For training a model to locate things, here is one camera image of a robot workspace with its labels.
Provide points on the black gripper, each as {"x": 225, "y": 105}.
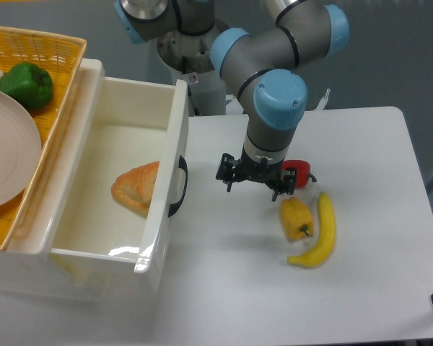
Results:
{"x": 231, "y": 170}

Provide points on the white top drawer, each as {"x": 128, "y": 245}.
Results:
{"x": 135, "y": 123}

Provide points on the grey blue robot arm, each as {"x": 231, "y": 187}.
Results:
{"x": 259, "y": 70}

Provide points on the white drawer cabinet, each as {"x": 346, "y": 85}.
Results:
{"x": 28, "y": 265}

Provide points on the red bell pepper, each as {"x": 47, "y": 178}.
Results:
{"x": 302, "y": 171}

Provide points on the yellow bell pepper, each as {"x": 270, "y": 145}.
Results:
{"x": 296, "y": 219}

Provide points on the yellow banana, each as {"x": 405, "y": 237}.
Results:
{"x": 322, "y": 250}

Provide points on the orange croissant bread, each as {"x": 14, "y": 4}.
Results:
{"x": 134, "y": 189}

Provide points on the yellow wicker basket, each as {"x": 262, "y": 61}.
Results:
{"x": 61, "y": 56}

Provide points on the green bell pepper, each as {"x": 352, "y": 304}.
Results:
{"x": 28, "y": 84}

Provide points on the pink round plate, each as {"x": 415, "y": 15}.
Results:
{"x": 20, "y": 148}

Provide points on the white bracket behind table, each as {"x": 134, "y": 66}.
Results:
{"x": 323, "y": 102}

